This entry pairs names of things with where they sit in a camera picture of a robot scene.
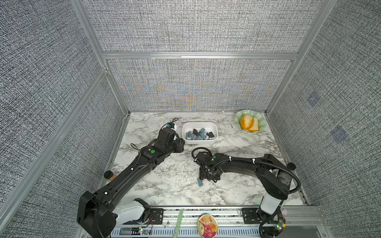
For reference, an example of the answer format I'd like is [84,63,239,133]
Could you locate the white storage box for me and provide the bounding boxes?
[182,122,218,145]

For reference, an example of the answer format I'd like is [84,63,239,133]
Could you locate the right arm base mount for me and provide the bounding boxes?
[241,206,282,225]

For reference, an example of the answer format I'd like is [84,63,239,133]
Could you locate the bread pieces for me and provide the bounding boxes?
[240,114,259,132]

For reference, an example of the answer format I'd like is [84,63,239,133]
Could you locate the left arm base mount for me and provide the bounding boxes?
[121,198,164,226]

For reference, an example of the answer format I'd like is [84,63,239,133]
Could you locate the green scalloped plate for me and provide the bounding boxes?
[235,110,267,133]

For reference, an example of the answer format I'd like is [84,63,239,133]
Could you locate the green strip on rail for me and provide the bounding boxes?
[173,209,184,238]

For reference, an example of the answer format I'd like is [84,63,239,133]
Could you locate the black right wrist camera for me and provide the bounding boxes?
[196,152,213,167]

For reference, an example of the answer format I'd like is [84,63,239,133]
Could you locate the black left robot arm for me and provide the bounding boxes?
[76,139,185,238]

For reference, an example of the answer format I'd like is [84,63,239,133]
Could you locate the small black-capped jar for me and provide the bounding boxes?
[287,162,296,171]

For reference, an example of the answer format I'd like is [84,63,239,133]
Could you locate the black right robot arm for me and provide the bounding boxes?
[192,152,301,216]

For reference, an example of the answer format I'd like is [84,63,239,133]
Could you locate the orange black-capped jar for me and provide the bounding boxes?
[103,170,117,182]

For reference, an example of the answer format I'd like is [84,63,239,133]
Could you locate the round colourful tin lid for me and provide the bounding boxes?
[197,214,219,238]

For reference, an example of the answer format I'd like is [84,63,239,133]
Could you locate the teal eraser bottom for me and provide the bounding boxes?
[197,178,203,187]

